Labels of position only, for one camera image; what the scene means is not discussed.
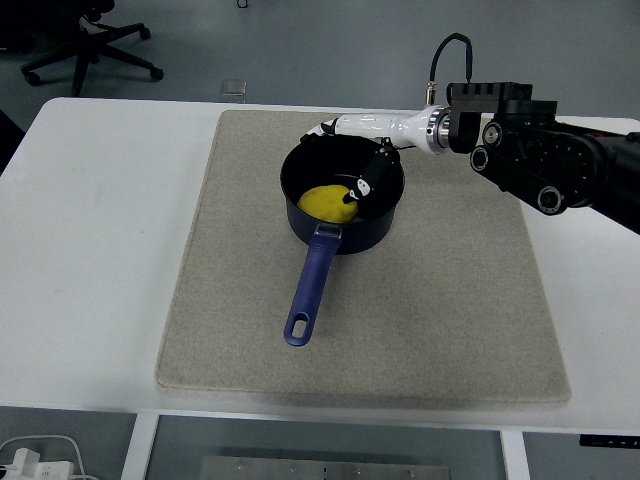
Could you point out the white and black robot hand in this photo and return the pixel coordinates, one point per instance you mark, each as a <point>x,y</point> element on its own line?
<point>380,127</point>

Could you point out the yellow potato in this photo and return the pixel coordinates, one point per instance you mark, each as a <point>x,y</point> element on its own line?
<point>322,202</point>

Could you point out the grey floor socket plate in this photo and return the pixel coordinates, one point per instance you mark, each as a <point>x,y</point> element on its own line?
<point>233,87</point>

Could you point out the beige rectangular mat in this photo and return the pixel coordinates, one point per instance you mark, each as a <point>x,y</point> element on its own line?
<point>240,310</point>

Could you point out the black office chair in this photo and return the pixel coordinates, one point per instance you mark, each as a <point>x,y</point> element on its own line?
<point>82,45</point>

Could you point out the grey metal plate with screws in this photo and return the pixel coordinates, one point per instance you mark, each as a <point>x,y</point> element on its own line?
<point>325,470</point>

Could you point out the white table leg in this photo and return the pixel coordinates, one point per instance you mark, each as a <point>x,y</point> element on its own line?
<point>515,455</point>
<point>140,450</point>

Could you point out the black table control panel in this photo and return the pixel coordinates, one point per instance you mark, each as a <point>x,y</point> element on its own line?
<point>610,441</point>

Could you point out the white power adapter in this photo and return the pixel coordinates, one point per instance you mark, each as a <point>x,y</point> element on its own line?
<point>35,465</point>

